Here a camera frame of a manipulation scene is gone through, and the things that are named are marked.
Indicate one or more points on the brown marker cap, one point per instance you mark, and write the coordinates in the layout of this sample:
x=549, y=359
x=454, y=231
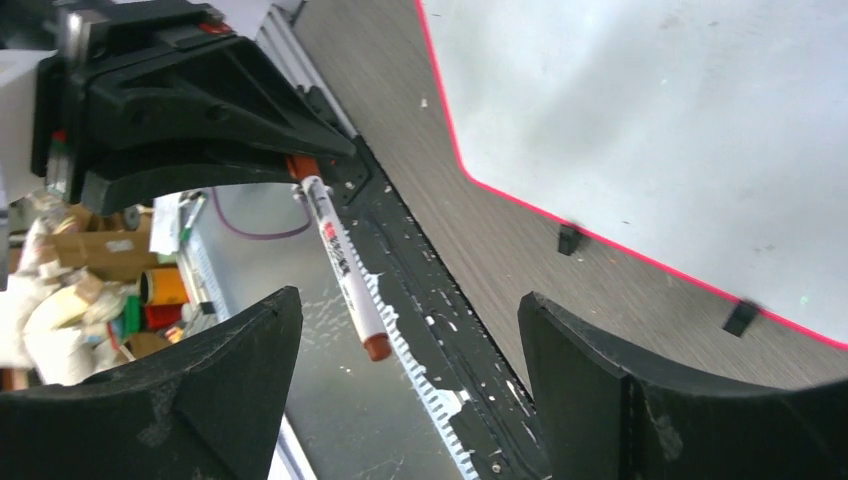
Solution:
x=300, y=167

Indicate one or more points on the white slotted cable duct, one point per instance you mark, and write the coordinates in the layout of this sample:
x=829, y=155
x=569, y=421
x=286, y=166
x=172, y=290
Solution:
x=441, y=405

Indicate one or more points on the green marker pen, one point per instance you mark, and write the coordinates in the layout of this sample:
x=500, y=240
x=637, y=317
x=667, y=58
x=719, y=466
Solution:
x=195, y=202

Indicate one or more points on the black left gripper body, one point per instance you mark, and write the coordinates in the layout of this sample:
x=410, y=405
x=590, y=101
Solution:
x=94, y=38

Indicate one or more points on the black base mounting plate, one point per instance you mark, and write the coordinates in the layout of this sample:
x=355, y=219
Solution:
x=498, y=425

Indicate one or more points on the cardboard box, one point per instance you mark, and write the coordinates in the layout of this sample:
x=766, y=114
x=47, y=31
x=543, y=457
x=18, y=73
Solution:
x=110, y=255

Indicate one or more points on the white whiteboard marker pen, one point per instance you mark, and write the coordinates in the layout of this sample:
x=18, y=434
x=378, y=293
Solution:
x=365, y=317

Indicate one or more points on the white plush bag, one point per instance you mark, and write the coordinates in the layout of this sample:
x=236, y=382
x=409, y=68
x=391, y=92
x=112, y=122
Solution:
x=54, y=319

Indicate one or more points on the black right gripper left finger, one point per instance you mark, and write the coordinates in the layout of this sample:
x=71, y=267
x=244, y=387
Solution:
x=207, y=407

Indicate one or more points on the aluminium frame rail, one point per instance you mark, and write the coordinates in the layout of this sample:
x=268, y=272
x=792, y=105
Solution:
x=278, y=38

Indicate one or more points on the orange tape roll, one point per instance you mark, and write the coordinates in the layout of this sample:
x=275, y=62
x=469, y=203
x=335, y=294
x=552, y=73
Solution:
x=162, y=286

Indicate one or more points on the pink-framed whiteboard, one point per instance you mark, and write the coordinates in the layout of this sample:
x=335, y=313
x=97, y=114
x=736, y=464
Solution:
x=707, y=137

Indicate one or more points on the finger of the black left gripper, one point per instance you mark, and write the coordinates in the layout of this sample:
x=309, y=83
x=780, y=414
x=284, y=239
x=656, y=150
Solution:
x=224, y=91
x=121, y=181

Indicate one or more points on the black whiteboard foot clip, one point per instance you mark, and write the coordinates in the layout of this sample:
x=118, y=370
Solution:
x=569, y=239
x=741, y=317

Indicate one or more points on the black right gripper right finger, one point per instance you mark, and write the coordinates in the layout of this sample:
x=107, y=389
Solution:
x=610, y=409

